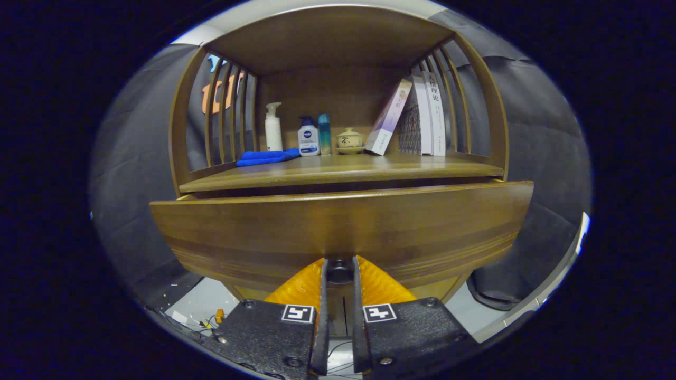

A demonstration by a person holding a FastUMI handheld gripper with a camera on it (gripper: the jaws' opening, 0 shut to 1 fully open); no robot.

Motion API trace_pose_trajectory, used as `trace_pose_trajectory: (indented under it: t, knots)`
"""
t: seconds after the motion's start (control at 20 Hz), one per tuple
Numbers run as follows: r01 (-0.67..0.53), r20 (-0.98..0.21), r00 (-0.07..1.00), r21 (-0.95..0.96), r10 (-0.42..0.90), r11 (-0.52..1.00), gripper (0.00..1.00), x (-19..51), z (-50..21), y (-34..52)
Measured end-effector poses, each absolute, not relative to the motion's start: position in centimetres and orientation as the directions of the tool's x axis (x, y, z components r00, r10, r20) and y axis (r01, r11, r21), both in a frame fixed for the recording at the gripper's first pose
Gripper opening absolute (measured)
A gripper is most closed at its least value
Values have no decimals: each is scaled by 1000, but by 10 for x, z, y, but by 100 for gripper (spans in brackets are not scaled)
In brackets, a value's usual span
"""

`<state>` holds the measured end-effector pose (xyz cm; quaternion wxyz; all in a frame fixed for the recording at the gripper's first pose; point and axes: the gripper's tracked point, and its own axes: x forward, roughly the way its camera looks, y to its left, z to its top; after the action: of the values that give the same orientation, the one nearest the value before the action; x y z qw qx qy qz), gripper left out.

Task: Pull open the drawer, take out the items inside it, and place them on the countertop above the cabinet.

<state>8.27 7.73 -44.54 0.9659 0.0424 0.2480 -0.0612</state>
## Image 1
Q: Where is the white book black lettering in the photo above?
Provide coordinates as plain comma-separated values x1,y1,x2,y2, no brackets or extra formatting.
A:
422,71,447,157

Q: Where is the purple and white book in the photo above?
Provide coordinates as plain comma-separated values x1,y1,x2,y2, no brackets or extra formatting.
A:
364,79,414,156

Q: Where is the cream lidded teacup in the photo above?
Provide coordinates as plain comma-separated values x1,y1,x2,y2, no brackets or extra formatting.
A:
336,127,365,149

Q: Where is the teal slim bottle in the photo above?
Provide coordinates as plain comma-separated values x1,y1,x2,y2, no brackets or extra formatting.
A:
317,113,332,156

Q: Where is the wooden cabinet with slatted shelf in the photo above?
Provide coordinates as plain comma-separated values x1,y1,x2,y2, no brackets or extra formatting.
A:
168,5,510,338

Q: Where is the wooden drawer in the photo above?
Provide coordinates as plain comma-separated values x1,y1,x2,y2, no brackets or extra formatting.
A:
149,180,535,301

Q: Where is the white pump bottle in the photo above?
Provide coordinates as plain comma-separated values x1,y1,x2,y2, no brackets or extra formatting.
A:
264,102,284,153

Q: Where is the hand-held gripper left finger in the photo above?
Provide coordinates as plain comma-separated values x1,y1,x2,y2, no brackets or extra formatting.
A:
202,256,331,380

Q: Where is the blue folded cloth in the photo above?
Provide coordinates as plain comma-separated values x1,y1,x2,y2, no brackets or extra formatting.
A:
236,148,302,167

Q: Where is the white lotion bottle blue cap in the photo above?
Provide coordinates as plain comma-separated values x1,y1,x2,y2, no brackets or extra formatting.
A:
297,116,321,157

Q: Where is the wooden countertop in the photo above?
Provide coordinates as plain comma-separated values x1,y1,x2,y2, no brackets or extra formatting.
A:
179,153,505,194

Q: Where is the white appliance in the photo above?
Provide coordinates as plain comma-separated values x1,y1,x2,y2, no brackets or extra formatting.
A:
473,211,592,344

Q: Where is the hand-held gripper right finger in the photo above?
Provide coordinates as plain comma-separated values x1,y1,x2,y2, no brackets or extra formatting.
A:
351,255,480,378

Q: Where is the patterned cover book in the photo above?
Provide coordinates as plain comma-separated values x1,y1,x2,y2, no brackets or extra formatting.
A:
397,75,434,155

